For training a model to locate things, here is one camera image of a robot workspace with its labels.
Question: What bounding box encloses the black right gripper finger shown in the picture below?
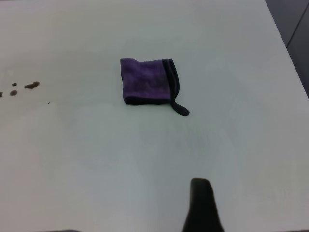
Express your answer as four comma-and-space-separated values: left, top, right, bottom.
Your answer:
181, 178, 225, 232

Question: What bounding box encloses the purple microfiber cloth black trim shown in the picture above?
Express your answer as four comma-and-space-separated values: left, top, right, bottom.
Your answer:
120, 58, 190, 117

